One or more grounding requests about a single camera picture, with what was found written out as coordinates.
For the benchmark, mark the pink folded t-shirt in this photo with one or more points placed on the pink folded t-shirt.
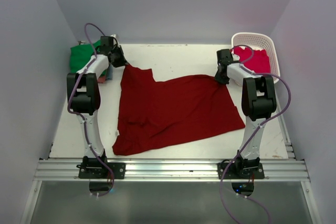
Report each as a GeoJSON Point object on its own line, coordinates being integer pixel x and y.
{"type": "Point", "coordinates": [102, 79]}

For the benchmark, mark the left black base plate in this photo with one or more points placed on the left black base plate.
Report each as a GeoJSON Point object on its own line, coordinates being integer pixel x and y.
{"type": "Point", "coordinates": [115, 170]}

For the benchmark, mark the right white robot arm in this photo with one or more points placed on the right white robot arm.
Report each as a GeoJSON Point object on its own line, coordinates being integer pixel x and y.
{"type": "Point", "coordinates": [258, 102]}

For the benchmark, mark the green folded t-shirt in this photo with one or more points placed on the green folded t-shirt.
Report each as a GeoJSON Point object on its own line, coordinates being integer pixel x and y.
{"type": "Point", "coordinates": [80, 55]}

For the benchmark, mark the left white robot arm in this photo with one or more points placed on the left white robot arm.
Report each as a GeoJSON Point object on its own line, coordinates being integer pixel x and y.
{"type": "Point", "coordinates": [84, 101]}

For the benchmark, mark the aluminium mounting rail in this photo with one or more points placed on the aluminium mounting rail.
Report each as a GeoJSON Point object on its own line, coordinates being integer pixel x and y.
{"type": "Point", "coordinates": [173, 170]}

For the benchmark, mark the magenta t-shirt in basket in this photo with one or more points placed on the magenta t-shirt in basket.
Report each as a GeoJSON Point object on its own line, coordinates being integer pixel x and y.
{"type": "Point", "coordinates": [259, 63]}

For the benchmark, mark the white plastic basket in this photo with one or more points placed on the white plastic basket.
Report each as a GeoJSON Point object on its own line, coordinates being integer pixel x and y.
{"type": "Point", "coordinates": [253, 41]}

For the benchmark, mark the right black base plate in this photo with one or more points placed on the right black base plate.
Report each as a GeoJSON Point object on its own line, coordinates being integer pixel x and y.
{"type": "Point", "coordinates": [235, 173]}

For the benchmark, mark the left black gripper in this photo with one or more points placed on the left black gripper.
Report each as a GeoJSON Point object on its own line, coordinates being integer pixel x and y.
{"type": "Point", "coordinates": [123, 61]}

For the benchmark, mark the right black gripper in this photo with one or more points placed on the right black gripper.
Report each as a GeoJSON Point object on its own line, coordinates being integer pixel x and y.
{"type": "Point", "coordinates": [220, 80]}

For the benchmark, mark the dark red t-shirt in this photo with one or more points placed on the dark red t-shirt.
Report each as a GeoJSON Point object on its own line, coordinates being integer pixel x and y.
{"type": "Point", "coordinates": [157, 114]}

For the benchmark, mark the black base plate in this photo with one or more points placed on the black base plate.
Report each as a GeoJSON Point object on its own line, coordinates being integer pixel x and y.
{"type": "Point", "coordinates": [115, 170]}
{"type": "Point", "coordinates": [235, 173]}

